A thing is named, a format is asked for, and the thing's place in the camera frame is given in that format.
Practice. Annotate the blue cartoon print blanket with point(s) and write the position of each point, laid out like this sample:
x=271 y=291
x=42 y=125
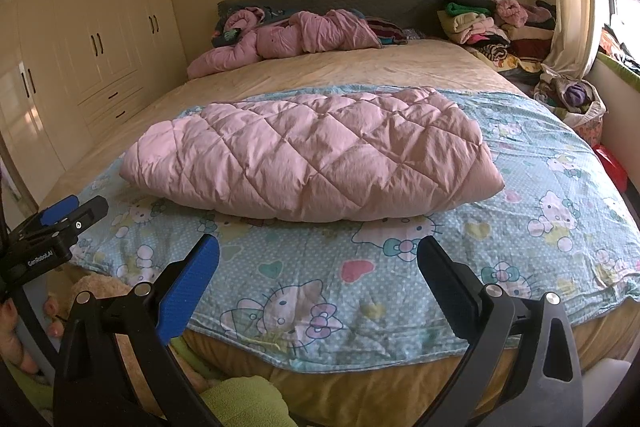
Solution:
x=450 y=257

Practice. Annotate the red bag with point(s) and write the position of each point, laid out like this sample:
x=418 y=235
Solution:
x=612 y=167

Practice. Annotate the dark striped garment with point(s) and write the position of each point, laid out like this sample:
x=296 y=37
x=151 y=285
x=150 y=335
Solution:
x=390 y=32

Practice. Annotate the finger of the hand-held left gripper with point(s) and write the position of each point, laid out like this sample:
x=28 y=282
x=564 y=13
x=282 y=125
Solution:
x=87 y=212
x=57 y=209

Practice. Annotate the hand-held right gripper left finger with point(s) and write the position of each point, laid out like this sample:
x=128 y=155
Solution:
x=187 y=287

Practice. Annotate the green sill cover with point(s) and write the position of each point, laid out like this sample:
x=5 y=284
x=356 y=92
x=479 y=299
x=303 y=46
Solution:
x=620 y=79

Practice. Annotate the cream wardrobe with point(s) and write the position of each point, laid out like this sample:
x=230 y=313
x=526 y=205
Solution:
x=100 y=32

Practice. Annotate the colourful patterned cloth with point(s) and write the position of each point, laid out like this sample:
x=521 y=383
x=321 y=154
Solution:
x=615 y=44

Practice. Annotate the crumpled pink puffer jacket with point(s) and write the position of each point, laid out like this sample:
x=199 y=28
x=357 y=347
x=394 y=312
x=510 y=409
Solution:
x=320 y=32

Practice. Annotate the white stool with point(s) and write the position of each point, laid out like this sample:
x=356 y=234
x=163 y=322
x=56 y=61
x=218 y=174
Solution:
x=612 y=382

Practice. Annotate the person's left hand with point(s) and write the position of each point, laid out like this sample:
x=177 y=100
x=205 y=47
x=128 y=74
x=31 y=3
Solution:
x=54 y=307

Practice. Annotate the pink quilted jacket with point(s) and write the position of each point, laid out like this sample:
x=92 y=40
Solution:
x=300 y=157

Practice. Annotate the pile of folded clothes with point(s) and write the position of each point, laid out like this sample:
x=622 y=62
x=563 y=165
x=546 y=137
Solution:
x=470 y=27

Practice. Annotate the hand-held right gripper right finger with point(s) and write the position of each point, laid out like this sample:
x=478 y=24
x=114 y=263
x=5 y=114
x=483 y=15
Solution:
x=450 y=287

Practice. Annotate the bed with beige sheet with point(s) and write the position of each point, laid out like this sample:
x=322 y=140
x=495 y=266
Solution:
x=350 y=67

